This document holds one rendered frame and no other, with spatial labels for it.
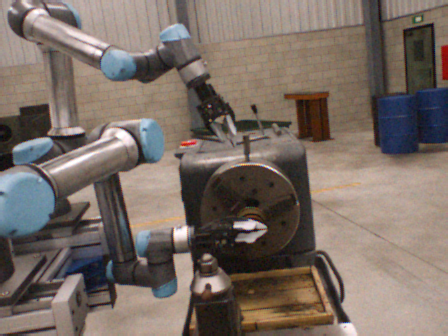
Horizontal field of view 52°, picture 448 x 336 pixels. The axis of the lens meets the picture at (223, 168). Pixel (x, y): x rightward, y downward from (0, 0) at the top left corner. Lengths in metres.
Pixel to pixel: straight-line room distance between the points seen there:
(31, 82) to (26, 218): 10.58
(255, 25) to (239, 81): 1.42
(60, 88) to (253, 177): 0.66
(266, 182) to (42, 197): 0.75
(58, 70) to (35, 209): 0.71
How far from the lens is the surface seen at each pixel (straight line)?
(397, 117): 7.71
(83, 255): 1.49
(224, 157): 1.61
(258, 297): 1.37
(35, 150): 1.46
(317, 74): 12.37
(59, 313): 1.01
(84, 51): 1.28
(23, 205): 0.90
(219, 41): 11.61
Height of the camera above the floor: 1.50
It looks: 11 degrees down
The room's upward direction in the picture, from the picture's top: 8 degrees counter-clockwise
